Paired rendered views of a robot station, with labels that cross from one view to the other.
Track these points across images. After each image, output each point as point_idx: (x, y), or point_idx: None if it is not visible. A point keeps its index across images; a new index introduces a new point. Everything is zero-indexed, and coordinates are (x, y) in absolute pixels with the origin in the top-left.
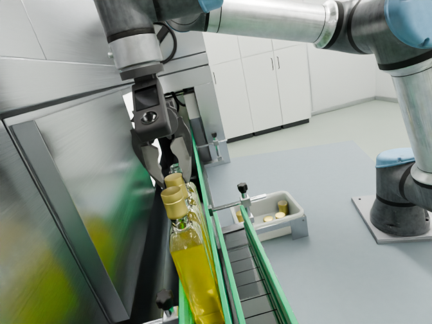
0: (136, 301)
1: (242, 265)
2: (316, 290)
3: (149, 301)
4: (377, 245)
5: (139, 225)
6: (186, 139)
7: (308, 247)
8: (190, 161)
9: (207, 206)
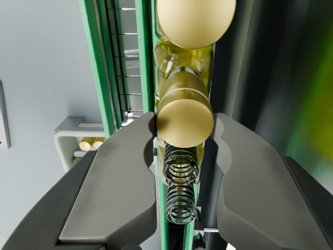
0: (276, 41)
1: (134, 66)
2: (76, 45)
3: (254, 66)
4: (2, 79)
5: (267, 137)
6: (51, 213)
7: (71, 100)
8: (105, 140)
9: (157, 161)
